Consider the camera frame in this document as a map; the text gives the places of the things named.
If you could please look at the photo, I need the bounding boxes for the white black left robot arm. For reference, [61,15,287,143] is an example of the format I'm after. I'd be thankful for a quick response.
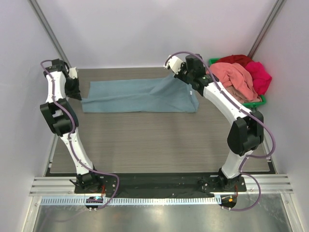
[40,59,102,193]

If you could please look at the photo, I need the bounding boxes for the beige t shirt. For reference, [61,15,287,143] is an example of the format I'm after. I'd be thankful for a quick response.
[226,86,261,103]

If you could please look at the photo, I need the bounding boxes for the dark red t shirt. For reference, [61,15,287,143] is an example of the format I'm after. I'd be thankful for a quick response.
[216,55,253,68]

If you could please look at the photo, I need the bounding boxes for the aluminium frame post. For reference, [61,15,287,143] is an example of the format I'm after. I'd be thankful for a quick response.
[247,0,286,58]
[28,0,71,67]

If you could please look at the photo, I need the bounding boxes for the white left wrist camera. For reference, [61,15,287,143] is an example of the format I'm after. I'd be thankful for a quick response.
[69,67,78,79]

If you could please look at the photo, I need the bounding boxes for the aluminium front rail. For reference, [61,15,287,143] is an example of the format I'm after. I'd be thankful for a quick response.
[29,174,294,196]

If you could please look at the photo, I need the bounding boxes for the slotted white cable duct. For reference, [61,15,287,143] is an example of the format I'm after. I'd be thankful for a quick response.
[41,195,221,207]

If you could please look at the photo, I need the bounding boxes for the green plastic bin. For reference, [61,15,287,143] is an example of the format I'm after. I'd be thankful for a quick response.
[209,58,267,108]

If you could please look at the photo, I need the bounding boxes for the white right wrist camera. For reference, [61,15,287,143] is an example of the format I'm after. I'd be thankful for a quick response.
[164,56,184,74]

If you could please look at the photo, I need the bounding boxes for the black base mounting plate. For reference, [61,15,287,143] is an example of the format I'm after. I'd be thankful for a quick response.
[71,173,247,199]

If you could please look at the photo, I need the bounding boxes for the aluminium frame post right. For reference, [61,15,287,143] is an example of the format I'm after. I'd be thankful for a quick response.
[247,0,286,58]

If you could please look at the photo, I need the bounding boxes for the aluminium frame post left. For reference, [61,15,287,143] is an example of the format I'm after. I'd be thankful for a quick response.
[28,0,71,67]

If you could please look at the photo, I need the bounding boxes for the salmon pink t shirt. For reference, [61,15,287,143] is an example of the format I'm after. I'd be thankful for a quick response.
[210,62,259,100]

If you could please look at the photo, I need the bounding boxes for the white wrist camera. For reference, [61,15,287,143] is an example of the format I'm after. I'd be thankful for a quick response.
[69,67,78,79]
[164,56,184,74]

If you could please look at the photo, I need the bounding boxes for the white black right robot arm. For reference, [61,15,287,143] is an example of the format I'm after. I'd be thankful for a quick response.
[165,55,264,191]

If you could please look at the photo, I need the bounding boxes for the light blue t shirt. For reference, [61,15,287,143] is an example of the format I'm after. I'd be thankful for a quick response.
[82,74,199,113]

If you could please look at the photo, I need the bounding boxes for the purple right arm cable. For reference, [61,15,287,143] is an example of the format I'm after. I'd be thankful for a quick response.
[164,51,276,211]

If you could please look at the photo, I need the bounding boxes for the magenta t shirt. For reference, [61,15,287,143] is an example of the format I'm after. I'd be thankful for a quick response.
[245,61,272,95]

